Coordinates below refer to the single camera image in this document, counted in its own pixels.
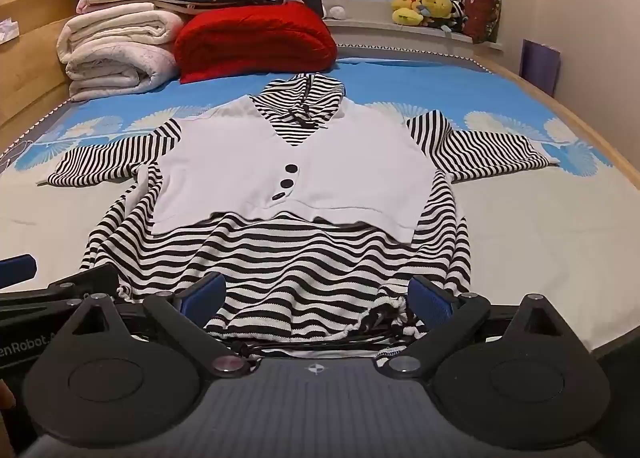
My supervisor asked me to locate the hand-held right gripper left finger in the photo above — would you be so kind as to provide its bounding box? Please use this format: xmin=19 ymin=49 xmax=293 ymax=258
xmin=65 ymin=272 xmax=252 ymax=380

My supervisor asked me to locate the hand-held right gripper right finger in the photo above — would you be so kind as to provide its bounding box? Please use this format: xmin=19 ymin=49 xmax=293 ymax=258
xmin=384 ymin=275 xmax=577 ymax=380

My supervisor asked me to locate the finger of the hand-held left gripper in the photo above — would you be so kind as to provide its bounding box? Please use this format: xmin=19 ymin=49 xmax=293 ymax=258
xmin=0 ymin=254 xmax=38 ymax=285
xmin=0 ymin=264 xmax=120 ymax=313

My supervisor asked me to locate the striped hoodie with white vest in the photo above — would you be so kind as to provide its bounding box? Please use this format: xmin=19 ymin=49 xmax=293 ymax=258
xmin=36 ymin=72 xmax=562 ymax=369

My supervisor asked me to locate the blue patterned bedsheet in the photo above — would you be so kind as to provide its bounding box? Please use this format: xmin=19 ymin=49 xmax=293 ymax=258
xmin=0 ymin=55 xmax=617 ymax=354

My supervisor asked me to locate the white rolled quilt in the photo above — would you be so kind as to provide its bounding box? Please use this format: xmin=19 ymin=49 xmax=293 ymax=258
xmin=56 ymin=2 xmax=187 ymax=103

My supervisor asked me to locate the red folded blanket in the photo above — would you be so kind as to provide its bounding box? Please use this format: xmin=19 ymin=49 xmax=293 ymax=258
xmin=174 ymin=2 xmax=338 ymax=85

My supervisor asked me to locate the white window ledge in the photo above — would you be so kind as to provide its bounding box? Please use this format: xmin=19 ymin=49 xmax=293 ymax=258
xmin=324 ymin=17 xmax=497 ymax=60

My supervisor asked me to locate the dark red cushion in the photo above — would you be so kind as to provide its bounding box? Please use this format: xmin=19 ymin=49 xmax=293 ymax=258
xmin=462 ymin=0 xmax=502 ymax=44

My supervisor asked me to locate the yellow plush toy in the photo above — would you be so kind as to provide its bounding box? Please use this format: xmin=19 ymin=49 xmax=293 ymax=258
xmin=391 ymin=0 xmax=426 ymax=27
xmin=419 ymin=0 xmax=457 ymax=30

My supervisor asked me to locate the white plush toy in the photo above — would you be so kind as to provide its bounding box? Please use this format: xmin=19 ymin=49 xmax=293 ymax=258
xmin=319 ymin=0 xmax=349 ymax=20

